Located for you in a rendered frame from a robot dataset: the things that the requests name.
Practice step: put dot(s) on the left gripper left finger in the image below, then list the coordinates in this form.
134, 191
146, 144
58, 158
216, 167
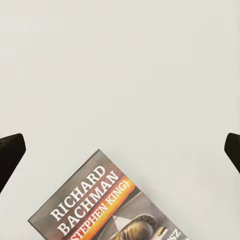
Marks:
12, 149

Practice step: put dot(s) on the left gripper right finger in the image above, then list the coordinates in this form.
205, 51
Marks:
232, 149

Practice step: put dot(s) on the bed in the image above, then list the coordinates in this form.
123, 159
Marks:
153, 84

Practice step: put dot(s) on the hardback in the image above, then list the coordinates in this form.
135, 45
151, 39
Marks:
99, 202

